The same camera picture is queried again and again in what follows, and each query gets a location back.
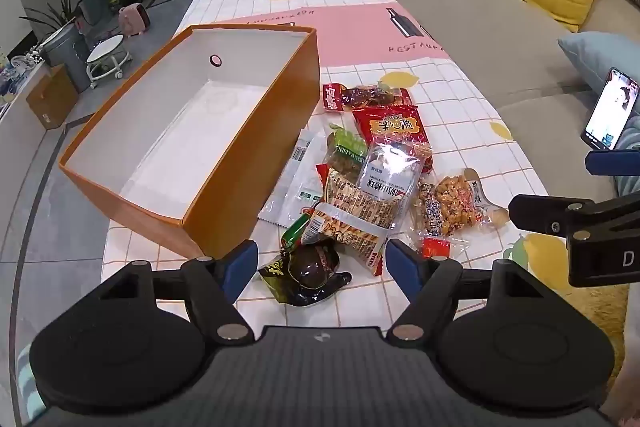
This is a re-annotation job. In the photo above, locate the small red packet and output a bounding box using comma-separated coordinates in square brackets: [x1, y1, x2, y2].
[421, 236, 452, 260]

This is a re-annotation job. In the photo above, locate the smartphone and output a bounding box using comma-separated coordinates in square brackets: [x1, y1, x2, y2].
[580, 68, 640, 152]

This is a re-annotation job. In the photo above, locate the pink and white checked tablecloth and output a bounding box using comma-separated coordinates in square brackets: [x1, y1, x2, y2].
[100, 0, 573, 343]

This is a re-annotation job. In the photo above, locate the pile of small trinkets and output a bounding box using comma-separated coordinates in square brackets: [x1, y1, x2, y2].
[0, 52, 41, 108]

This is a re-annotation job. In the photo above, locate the dark braised egg packet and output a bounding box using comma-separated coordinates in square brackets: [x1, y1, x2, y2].
[257, 241, 354, 308]

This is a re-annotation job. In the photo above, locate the striped cracker packet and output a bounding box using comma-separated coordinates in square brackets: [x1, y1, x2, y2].
[299, 164, 407, 279]

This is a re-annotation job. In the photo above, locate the small green packet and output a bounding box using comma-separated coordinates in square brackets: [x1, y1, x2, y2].
[280, 212, 315, 250]

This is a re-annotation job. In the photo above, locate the pink heater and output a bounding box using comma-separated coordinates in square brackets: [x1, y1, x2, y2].
[118, 4, 151, 38]

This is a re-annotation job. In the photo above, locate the white rolling stool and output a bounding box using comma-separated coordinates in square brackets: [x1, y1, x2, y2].
[86, 34, 132, 88]

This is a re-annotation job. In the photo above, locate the white console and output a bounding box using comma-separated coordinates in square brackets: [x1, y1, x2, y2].
[0, 72, 66, 258]

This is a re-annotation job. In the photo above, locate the grey trash bin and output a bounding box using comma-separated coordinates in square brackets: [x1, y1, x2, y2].
[40, 24, 93, 92]

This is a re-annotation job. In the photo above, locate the beige sofa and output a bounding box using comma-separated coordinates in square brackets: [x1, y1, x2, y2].
[350, 0, 640, 218]

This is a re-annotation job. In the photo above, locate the orange cardboard box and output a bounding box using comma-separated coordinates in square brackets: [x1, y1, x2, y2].
[58, 24, 321, 260]

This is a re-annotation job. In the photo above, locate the green raisin packet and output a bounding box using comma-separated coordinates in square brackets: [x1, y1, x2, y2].
[324, 123, 370, 182]

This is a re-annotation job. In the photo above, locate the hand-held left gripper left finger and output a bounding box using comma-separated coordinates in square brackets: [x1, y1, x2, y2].
[92, 239, 258, 343]

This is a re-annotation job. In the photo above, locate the red cartoon snack packet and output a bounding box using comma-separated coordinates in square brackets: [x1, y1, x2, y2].
[351, 104, 435, 172]

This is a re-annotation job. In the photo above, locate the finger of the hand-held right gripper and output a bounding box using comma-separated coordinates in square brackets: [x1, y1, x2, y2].
[509, 192, 640, 239]
[585, 150, 640, 180]

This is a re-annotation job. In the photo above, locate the red dried date packet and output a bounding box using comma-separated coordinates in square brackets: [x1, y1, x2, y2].
[322, 82, 413, 112]

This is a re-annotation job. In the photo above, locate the white flat packet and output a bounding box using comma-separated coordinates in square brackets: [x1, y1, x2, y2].
[257, 127, 331, 229]

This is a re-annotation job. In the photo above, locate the clear candy packet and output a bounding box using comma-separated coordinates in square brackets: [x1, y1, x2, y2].
[412, 182, 446, 239]

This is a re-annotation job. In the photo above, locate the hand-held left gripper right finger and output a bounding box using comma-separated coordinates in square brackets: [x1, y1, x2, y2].
[385, 238, 551, 343]

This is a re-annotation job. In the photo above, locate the light blue pillow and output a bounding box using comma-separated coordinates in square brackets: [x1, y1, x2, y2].
[557, 32, 640, 108]

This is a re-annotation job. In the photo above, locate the clear peanut packet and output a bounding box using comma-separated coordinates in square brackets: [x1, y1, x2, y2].
[431, 174, 483, 238]

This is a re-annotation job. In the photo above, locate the clear packet with white label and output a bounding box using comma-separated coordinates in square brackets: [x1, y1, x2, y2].
[356, 141, 427, 210]

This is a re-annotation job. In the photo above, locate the brown cardboard box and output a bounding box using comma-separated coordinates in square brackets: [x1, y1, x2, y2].
[26, 64, 80, 130]

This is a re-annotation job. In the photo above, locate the spiky potted plant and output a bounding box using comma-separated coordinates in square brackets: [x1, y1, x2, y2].
[20, 0, 92, 32]

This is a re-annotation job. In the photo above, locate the teal striped cloth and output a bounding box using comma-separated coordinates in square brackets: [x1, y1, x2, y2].
[17, 348, 46, 414]

